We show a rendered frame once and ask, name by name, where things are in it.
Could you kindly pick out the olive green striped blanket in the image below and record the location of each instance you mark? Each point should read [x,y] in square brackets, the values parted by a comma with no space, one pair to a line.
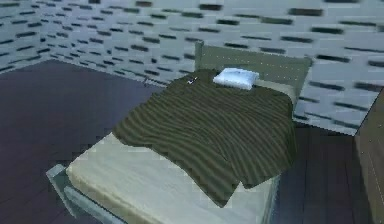
[206,133]

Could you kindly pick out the small black and white object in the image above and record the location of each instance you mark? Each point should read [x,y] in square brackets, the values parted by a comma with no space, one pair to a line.
[192,80]

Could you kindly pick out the white pillow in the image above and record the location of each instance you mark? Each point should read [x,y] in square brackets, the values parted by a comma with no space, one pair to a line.
[236,78]

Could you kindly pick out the grey framed bed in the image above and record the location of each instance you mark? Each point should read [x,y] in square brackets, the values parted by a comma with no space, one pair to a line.
[140,186]

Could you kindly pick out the brown wooden cupboard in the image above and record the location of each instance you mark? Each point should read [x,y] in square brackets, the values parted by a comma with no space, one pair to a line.
[371,160]

